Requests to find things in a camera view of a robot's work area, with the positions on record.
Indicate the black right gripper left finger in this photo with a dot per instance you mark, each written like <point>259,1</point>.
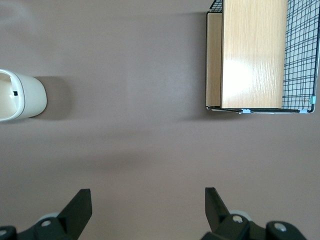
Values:
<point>72,220</point>

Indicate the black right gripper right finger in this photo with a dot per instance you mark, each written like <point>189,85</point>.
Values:
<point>220,225</point>

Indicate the white trash can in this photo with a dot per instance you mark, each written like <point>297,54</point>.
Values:
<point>32,100</point>

